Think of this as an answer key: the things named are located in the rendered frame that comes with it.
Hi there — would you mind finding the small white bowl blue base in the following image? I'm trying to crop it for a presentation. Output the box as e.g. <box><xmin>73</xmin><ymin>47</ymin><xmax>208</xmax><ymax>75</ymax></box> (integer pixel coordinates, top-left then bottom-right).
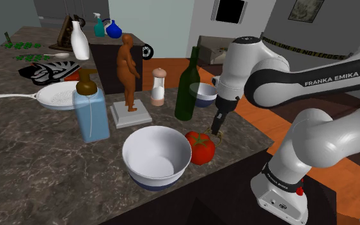
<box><xmin>189</xmin><ymin>82</ymin><xmax>219</xmax><ymax>109</ymax></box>

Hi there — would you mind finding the red tomato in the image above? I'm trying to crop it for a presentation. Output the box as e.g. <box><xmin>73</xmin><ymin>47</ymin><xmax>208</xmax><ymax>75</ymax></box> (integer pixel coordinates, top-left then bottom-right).
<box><xmin>184</xmin><ymin>130</ymin><xmax>216</xmax><ymax>166</ymax></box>

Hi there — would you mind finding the dark green wine bottle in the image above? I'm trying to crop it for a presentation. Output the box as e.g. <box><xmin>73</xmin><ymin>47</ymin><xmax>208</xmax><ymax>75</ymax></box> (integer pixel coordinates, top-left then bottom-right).
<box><xmin>174</xmin><ymin>45</ymin><xmax>201</xmax><ymax>121</ymax></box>

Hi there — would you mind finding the pink and white salt grinder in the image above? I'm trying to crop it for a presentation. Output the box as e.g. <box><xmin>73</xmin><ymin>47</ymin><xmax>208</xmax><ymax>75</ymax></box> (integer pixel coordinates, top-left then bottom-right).
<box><xmin>150</xmin><ymin>67</ymin><xmax>168</xmax><ymax>107</ymax></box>

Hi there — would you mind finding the large white bowl blue base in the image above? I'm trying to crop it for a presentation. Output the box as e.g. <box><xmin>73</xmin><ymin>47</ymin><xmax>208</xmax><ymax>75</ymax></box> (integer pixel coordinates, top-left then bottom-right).
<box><xmin>121</xmin><ymin>125</ymin><xmax>193</xmax><ymax>192</ymax></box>

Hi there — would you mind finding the beige armchair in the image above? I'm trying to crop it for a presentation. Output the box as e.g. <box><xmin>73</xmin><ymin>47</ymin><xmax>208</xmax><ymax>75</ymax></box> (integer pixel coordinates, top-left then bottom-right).
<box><xmin>196</xmin><ymin>35</ymin><xmax>235</xmax><ymax>66</ymax></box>

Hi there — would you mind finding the black round wheel clock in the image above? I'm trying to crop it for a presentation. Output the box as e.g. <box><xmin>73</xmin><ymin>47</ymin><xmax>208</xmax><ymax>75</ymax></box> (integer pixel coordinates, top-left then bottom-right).
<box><xmin>141</xmin><ymin>43</ymin><xmax>154</xmax><ymax>61</ymax></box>

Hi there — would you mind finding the brown human figure white base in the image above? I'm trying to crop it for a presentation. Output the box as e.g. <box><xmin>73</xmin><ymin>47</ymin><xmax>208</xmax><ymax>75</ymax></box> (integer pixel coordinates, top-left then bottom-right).
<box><xmin>109</xmin><ymin>33</ymin><xmax>153</xmax><ymax>130</ymax></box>

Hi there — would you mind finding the yellow barrier tape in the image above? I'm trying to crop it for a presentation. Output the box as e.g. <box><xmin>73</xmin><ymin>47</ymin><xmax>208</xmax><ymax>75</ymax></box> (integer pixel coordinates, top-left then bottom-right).
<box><xmin>260</xmin><ymin>35</ymin><xmax>354</xmax><ymax>61</ymax></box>

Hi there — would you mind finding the dark cabinet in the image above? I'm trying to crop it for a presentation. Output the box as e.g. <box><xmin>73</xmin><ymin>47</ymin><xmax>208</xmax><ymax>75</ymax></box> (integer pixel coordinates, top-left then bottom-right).
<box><xmin>87</xmin><ymin>31</ymin><xmax>145</xmax><ymax>95</ymax></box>

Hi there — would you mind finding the blue soap dispenser brown pump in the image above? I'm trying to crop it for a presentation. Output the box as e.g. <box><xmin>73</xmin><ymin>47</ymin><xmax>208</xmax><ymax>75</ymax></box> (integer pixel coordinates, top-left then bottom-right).
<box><xmin>72</xmin><ymin>68</ymin><xmax>111</xmax><ymax>143</ymax></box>

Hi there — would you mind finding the dark robot stand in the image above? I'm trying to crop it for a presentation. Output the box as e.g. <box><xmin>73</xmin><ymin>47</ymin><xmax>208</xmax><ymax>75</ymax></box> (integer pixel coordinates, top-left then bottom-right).
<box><xmin>301</xmin><ymin>174</ymin><xmax>338</xmax><ymax>225</ymax></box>

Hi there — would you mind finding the blue round vase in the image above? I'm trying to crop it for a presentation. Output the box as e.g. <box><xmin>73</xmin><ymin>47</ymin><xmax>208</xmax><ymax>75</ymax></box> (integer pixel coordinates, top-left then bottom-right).
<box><xmin>106</xmin><ymin>19</ymin><xmax>123</xmax><ymax>40</ymax></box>

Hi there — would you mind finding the teal spray bottle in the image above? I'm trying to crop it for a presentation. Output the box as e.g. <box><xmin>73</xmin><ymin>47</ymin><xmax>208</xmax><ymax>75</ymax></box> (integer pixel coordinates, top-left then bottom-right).
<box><xmin>93</xmin><ymin>12</ymin><xmax>106</xmax><ymax>38</ymax></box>

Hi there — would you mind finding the white vase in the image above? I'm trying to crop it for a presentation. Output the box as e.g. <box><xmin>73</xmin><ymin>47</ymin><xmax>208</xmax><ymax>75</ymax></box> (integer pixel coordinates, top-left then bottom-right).
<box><xmin>70</xmin><ymin>20</ymin><xmax>91</xmax><ymax>61</ymax></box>

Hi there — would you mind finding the white frying pan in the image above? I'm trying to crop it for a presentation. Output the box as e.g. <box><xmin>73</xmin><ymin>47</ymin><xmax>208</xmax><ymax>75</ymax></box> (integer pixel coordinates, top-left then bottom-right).
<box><xmin>0</xmin><ymin>81</ymin><xmax>81</xmax><ymax>111</ymax></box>

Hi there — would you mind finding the white spoon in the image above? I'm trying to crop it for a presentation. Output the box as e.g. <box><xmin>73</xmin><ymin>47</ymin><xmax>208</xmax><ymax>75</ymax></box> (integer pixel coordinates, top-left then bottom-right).
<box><xmin>43</xmin><ymin>52</ymin><xmax>70</xmax><ymax>59</ymax></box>

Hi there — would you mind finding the zebra striped oven mitt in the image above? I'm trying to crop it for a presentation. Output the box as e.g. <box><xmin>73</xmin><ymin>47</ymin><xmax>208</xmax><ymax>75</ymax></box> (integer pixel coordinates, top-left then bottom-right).
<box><xmin>18</xmin><ymin>60</ymin><xmax>81</xmax><ymax>86</ymax></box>

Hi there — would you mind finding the brown sculpture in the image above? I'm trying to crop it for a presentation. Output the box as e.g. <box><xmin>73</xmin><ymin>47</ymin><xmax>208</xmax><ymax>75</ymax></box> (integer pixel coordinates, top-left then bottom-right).
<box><xmin>49</xmin><ymin>14</ymin><xmax>86</xmax><ymax>52</ymax></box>

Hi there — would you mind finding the green clover garland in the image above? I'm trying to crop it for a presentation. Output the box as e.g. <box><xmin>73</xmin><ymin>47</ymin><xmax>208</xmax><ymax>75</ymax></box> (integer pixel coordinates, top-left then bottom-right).
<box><xmin>15</xmin><ymin>54</ymin><xmax>51</xmax><ymax>63</ymax></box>
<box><xmin>4</xmin><ymin>42</ymin><xmax>42</xmax><ymax>50</ymax></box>

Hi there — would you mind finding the black wall picture white frame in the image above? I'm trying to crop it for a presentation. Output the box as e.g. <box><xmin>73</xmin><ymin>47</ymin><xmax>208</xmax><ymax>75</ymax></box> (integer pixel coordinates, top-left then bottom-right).
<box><xmin>211</xmin><ymin>0</ymin><xmax>248</xmax><ymax>25</ymax></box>

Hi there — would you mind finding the grey green wall picture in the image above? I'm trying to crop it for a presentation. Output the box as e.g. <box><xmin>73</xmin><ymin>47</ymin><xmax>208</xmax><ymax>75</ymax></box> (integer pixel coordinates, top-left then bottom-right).
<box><xmin>288</xmin><ymin>0</ymin><xmax>325</xmax><ymax>24</ymax></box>

